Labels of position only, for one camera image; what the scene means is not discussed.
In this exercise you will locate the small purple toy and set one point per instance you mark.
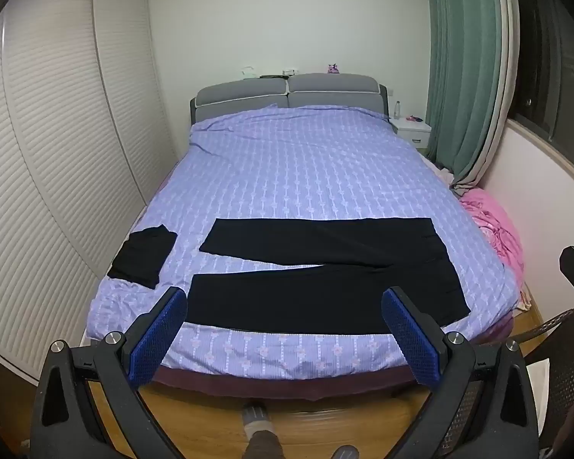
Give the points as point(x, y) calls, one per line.
point(334, 69)

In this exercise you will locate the black pants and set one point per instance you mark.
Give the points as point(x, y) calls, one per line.
point(315, 296)

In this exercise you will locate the white nightstand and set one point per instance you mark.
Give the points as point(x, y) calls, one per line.
point(414, 134)

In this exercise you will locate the small pink item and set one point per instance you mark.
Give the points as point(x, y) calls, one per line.
point(414, 117)

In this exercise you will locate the grey upholstered headboard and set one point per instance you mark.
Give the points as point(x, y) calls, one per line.
point(248, 98)

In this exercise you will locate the clear bottle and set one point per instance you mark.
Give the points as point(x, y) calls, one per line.
point(398, 111)

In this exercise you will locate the person's right foot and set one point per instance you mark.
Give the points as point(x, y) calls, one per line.
point(345, 453)

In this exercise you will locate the purple floral bed sheet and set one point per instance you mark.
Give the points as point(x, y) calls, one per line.
point(306, 172)

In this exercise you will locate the small white box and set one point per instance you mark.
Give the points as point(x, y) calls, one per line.
point(290, 72)

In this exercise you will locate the pale cloth heap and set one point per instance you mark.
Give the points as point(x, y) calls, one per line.
point(439, 172)

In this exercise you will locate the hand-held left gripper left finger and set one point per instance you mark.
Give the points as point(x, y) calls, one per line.
point(158, 334)

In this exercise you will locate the white and green item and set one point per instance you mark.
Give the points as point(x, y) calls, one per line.
point(248, 72)

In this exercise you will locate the green curtain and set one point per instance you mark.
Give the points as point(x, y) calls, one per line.
point(459, 81)

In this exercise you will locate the dark window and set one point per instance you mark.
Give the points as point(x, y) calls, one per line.
point(555, 67)

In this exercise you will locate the brown mesh chair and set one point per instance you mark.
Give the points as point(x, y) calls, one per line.
point(569, 368)

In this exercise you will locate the folded black cloth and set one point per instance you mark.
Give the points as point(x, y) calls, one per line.
point(143, 258)

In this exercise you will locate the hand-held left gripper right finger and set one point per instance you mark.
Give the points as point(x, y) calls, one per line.
point(406, 339)

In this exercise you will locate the person's left leg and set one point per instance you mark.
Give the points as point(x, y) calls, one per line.
point(260, 435)

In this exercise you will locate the white louvered wardrobe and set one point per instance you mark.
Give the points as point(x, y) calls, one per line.
point(52, 153)

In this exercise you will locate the flat black item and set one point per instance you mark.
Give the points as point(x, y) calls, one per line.
point(270, 76)

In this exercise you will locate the pink blanket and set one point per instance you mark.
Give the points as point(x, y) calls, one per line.
point(495, 229)

